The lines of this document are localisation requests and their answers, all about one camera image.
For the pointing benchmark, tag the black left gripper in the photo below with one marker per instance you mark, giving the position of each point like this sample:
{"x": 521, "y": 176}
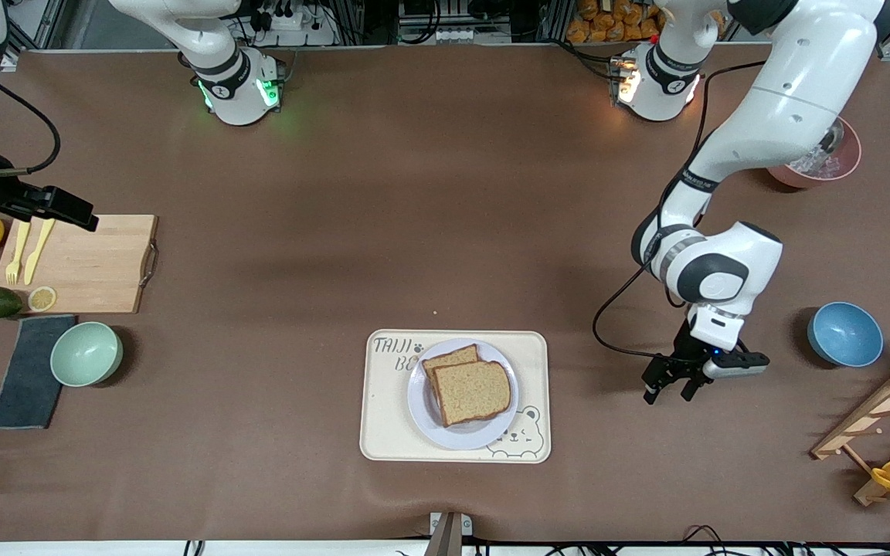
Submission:
{"x": 684, "y": 354}

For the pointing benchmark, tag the plain brown bread slice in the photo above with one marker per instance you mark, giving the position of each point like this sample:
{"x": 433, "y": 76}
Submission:
{"x": 476, "y": 394}

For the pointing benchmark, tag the pale blue round plate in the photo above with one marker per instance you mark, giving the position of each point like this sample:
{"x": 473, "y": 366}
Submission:
{"x": 464, "y": 439}

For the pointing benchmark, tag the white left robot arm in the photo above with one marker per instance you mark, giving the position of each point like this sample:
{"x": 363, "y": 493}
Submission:
{"x": 800, "y": 77}

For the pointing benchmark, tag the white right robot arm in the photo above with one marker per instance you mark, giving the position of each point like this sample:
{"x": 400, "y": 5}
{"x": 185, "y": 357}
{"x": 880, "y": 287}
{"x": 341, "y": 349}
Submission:
{"x": 221, "y": 69}

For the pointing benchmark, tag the yellow plastic knife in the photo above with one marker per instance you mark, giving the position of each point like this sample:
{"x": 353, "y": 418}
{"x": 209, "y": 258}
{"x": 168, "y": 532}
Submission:
{"x": 35, "y": 259}

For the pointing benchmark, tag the yellow plastic fork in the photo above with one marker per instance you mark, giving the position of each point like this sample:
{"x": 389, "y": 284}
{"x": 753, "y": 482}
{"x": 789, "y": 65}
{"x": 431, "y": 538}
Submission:
{"x": 15, "y": 259}

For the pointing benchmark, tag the wooden cutting board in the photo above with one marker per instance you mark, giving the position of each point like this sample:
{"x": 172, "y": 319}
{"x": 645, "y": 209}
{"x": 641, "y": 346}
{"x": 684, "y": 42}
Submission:
{"x": 97, "y": 262}

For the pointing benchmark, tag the lemon slice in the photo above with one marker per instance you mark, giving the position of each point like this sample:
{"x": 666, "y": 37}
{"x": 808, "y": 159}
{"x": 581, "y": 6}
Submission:
{"x": 42, "y": 299}

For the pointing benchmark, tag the mint green bowl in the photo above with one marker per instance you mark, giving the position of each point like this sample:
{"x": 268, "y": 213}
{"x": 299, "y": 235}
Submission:
{"x": 86, "y": 354}

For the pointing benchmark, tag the dark grey cloth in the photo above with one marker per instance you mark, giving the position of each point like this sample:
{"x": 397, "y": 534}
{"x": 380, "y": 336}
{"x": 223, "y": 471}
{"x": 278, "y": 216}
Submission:
{"x": 28, "y": 386}

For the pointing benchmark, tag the blue bowl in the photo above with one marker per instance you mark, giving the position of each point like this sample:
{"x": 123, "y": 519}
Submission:
{"x": 845, "y": 336}

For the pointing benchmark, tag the wooden peg rack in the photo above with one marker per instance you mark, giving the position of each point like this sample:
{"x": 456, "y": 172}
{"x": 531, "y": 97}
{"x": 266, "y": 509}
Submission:
{"x": 878, "y": 409}

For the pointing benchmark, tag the metal table clamp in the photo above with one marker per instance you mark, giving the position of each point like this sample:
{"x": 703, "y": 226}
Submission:
{"x": 449, "y": 533}

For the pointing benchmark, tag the clear ice cubes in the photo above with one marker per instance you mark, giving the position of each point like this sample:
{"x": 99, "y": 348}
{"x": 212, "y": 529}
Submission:
{"x": 816, "y": 164}

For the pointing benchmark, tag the pink bowl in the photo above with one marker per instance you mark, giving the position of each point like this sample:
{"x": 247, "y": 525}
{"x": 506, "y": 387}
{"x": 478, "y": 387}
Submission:
{"x": 850, "y": 158}

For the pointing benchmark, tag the white bear print tray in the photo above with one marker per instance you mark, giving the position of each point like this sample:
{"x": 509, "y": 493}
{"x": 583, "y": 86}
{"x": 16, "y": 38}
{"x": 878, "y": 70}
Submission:
{"x": 383, "y": 432}

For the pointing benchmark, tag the metal scoop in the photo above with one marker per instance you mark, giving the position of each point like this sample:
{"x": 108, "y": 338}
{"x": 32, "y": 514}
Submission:
{"x": 833, "y": 140}

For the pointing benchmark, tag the white power strip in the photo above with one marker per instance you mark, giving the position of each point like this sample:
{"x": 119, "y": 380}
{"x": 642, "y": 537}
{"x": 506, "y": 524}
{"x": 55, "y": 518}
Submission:
{"x": 290, "y": 19}

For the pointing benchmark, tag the orange packaged items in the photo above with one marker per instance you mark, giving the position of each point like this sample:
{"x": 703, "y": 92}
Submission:
{"x": 607, "y": 19}

